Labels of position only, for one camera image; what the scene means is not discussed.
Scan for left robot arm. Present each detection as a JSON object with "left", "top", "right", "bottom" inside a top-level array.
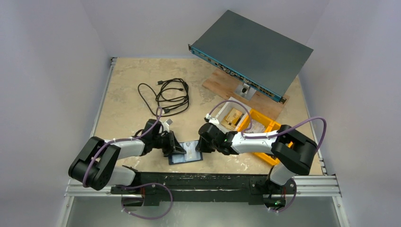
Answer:
[{"left": 68, "top": 119, "right": 186, "bottom": 191}]

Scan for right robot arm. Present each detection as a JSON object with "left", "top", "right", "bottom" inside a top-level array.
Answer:
[{"left": 196, "top": 123, "right": 318, "bottom": 185}]

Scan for gold cards stack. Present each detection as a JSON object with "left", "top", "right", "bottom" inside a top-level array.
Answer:
[{"left": 221, "top": 108, "right": 244, "bottom": 131}]

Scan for white cards in yellow bin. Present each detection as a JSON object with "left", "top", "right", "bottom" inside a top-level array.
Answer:
[{"left": 247, "top": 120, "right": 267, "bottom": 133}]

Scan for white plastic bin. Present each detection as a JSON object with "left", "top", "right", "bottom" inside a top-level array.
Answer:
[{"left": 215, "top": 97, "right": 251, "bottom": 131}]

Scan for wooden board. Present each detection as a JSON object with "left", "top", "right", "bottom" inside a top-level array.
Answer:
[{"left": 202, "top": 69, "right": 285, "bottom": 120}]

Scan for yellow plastic bin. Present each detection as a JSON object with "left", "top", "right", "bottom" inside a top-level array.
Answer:
[{"left": 237, "top": 109, "right": 281, "bottom": 166}]

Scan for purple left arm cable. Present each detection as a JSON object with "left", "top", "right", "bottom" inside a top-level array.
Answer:
[{"left": 82, "top": 106, "right": 164, "bottom": 189}]

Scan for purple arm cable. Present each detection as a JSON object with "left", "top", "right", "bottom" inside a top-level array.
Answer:
[
  {"left": 82, "top": 106, "right": 164, "bottom": 189},
  {"left": 205, "top": 100, "right": 327, "bottom": 154}
]

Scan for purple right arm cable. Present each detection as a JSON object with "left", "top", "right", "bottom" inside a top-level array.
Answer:
[{"left": 205, "top": 100, "right": 327, "bottom": 154}]

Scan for black coiled cable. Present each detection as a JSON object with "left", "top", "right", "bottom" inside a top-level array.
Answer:
[{"left": 137, "top": 78, "right": 190, "bottom": 117}]

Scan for metal stand bracket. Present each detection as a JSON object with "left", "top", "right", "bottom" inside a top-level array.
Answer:
[{"left": 234, "top": 83, "right": 257, "bottom": 100}]

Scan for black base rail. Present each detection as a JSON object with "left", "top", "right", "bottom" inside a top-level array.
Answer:
[{"left": 111, "top": 172, "right": 296, "bottom": 207}]

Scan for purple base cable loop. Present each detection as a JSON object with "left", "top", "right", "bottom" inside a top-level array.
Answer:
[{"left": 120, "top": 183, "right": 174, "bottom": 220}]

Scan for aluminium table frame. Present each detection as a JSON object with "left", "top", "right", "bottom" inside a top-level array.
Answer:
[{"left": 57, "top": 58, "right": 346, "bottom": 227}]

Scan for blue network switch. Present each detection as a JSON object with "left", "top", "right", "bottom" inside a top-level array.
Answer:
[{"left": 188, "top": 10, "right": 313, "bottom": 104}]

